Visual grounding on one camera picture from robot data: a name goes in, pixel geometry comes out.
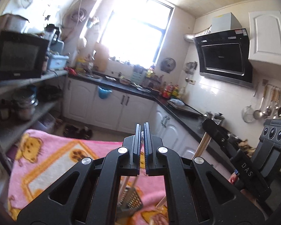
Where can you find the steel pot stack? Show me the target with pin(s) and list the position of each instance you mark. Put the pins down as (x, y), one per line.
(25, 103)

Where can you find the blue hanging trash bin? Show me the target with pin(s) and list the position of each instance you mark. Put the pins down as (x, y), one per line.
(104, 93)

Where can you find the metal storage shelf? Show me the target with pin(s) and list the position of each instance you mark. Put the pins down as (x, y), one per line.
(10, 126)

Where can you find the pink cartoon blanket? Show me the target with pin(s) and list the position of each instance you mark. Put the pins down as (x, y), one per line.
(42, 158)

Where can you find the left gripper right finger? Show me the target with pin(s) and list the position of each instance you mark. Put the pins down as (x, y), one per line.
(196, 193)

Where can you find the wooden cutting board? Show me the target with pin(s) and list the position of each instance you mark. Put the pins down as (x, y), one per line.
(101, 57)

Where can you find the dark green utensil basket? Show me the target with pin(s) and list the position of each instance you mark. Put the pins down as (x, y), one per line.
(130, 203)

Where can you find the chopsticks pair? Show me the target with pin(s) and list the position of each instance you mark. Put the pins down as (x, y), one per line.
(161, 203)
(131, 184)
(202, 146)

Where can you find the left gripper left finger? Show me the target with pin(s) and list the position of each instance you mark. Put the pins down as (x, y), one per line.
(88, 192)

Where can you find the round wall fan vent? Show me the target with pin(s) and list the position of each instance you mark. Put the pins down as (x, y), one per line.
(168, 65)

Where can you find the black microwave oven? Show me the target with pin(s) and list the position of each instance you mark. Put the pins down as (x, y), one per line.
(21, 55)

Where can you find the person's right hand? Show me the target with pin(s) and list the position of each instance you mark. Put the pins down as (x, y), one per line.
(233, 178)

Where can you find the black kettle pot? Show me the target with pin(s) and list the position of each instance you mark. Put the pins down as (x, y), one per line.
(218, 118)

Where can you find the black range hood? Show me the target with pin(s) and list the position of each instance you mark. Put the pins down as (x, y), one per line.
(224, 56)

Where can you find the blue plastic box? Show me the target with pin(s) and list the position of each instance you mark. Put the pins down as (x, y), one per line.
(56, 62)

